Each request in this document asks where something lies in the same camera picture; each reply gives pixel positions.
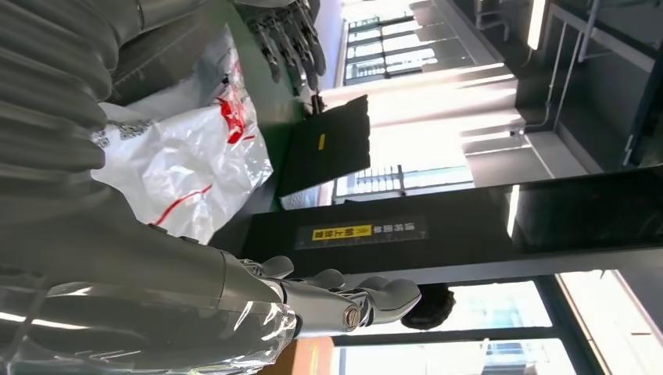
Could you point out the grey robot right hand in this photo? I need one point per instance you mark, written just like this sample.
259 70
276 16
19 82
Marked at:
129 290

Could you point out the brown cardboard box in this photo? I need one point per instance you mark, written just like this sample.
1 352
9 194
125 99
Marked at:
300 357

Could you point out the black inbound scanner machine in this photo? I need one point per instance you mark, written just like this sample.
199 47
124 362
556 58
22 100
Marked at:
466 217

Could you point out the clear plastic film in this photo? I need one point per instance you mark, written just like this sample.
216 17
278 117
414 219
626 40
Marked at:
155 336

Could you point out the black open laptop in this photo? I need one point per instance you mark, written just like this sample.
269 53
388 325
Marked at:
326 150

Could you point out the ceiling strip light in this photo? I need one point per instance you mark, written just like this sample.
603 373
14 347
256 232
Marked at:
536 23

